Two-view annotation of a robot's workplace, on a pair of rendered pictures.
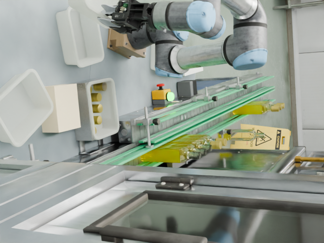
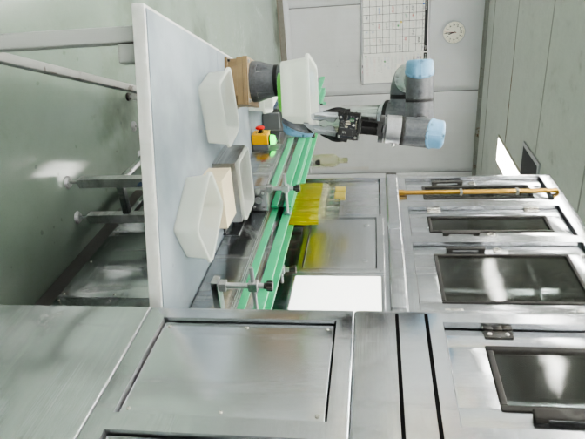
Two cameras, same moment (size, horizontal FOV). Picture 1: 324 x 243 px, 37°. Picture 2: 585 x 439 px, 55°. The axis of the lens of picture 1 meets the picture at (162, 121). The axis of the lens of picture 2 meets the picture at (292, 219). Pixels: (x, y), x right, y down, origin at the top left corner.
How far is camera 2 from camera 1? 0.89 m
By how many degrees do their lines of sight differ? 26
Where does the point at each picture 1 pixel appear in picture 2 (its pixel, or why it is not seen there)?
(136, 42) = (258, 97)
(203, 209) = (558, 365)
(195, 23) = (433, 144)
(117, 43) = (239, 99)
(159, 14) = (393, 133)
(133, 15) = (360, 131)
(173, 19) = (410, 138)
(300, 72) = (291, 31)
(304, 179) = not seen: outside the picture
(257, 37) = not seen: hidden behind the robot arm
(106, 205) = (475, 371)
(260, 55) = not seen: hidden behind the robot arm
